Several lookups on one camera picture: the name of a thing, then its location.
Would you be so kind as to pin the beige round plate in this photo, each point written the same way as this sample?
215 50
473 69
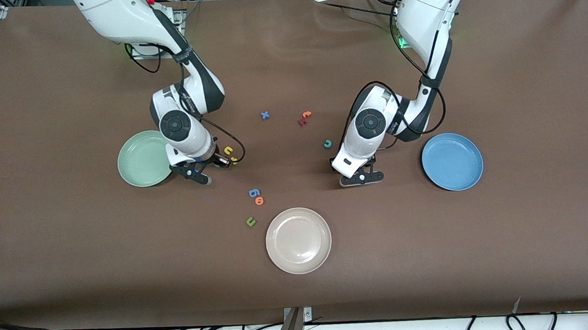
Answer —
298 240

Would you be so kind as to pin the blue round plate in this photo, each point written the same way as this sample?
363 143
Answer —
452 161

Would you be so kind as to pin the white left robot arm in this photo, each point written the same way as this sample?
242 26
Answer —
427 9

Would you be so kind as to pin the teal foam letter c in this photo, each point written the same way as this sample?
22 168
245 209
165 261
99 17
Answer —
328 143

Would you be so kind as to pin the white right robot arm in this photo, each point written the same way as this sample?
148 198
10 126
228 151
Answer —
111 13

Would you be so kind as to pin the pale green round plate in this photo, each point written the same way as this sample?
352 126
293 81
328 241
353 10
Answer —
140 161

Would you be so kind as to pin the blue foam letter g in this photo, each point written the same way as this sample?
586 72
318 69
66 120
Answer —
254 192

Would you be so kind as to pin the green foam letter n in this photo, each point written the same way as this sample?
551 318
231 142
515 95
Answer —
250 221

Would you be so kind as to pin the brown table cover sheet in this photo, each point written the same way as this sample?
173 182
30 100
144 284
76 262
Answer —
74 250

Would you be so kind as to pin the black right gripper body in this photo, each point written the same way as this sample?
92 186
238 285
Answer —
214 160

